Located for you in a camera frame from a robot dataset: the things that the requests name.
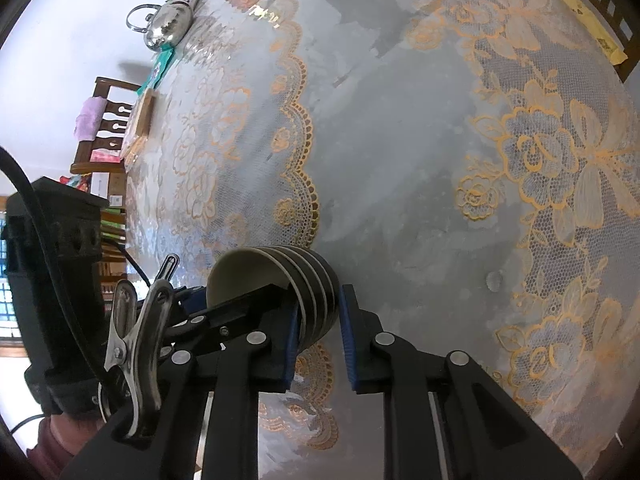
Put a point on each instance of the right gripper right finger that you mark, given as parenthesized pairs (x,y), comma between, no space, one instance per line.
(381,362)

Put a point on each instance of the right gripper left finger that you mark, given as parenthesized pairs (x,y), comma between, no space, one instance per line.
(259,357)

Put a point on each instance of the dark bowl cream inside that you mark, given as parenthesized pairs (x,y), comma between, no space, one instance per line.
(263,277)

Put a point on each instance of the person's left hand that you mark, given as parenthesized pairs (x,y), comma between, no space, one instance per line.
(60,438)

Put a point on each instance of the silver metal clamp right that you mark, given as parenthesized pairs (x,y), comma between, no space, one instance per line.
(135,334)

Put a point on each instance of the silver metal clamp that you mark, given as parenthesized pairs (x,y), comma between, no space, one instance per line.
(167,268)
(135,334)

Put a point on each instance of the silver metal clamp left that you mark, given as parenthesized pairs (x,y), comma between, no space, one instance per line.
(167,268)

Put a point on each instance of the cardboard box stack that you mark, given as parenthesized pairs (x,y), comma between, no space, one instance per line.
(112,187)

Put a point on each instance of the purple folded cloth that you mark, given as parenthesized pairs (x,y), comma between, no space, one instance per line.
(88,121)

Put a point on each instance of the wooden chair with purple cloth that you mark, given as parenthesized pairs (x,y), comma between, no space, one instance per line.
(111,131)

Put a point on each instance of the packaged biscuit box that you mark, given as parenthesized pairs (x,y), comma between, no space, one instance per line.
(139,124)

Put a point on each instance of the gold floral lace mat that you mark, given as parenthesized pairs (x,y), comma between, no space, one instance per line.
(223,166)

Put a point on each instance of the teal paper packet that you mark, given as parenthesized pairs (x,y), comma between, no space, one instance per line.
(161,62)

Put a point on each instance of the steel kettle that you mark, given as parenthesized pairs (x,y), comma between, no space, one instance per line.
(165,24)

